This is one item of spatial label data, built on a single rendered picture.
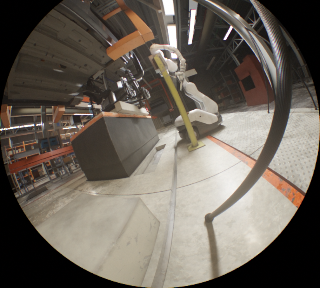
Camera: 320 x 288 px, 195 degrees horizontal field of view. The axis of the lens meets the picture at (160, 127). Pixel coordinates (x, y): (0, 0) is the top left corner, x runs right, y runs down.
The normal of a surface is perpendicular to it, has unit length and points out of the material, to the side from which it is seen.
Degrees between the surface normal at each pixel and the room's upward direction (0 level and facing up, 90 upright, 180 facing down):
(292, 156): 0
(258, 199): 0
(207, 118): 90
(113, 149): 90
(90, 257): 0
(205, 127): 90
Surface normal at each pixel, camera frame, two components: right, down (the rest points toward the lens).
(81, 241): -0.38, -0.92
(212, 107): -0.17, 0.10
